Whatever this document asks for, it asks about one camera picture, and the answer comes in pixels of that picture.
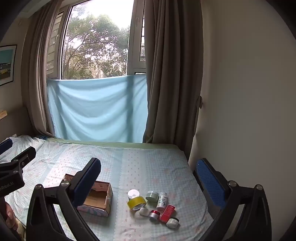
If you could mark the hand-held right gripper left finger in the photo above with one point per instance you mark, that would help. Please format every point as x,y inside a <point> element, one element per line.
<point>87,183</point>

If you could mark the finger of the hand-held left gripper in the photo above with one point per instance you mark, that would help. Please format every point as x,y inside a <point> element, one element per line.
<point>24,156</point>
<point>5,146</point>

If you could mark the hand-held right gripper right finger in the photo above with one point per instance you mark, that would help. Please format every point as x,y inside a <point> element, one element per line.
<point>210,183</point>

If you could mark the patterned cardboard box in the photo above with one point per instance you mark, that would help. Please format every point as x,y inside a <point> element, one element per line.
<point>101,197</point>

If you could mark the white lid round jar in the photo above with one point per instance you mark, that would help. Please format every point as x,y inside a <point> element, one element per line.
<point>133,193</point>

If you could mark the yellow tape roll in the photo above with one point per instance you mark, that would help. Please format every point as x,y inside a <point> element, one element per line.
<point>133,203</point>

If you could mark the white pill bottle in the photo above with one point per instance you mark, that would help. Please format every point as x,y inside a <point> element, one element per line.
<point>161,200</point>

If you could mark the red carton box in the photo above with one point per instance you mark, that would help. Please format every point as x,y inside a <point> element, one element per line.
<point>167,212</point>

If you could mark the white jar with black lid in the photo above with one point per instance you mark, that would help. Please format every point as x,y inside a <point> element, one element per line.
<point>173,223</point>

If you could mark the pale green cream jar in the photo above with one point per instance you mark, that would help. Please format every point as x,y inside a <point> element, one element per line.
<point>152,196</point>

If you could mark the white earbuds case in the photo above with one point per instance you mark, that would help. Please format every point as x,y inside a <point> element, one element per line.
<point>144,211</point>

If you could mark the red and silver jar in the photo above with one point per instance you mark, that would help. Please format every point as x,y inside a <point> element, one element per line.
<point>154,215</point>

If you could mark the person's left hand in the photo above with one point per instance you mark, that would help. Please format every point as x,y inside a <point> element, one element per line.
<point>9,214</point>

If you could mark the white pillow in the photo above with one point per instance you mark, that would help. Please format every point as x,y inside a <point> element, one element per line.
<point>23,141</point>

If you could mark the dark blue cloth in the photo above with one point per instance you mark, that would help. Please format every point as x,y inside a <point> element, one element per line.
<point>42,137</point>

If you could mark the small wooden board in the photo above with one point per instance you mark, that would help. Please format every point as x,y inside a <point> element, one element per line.
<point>2,114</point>

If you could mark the pale green mattress cover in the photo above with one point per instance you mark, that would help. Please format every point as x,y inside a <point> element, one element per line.
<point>115,143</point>

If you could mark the light blue hanging cloth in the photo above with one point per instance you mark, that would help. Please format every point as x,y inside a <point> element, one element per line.
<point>97,109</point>

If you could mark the brown curtain with tieback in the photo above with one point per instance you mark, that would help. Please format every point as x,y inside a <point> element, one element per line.
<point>171,81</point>

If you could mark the framed wall picture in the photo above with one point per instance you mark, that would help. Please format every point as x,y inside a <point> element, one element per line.
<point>7,64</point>

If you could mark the window with white frame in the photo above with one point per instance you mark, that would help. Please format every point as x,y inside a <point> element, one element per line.
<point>97,46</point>

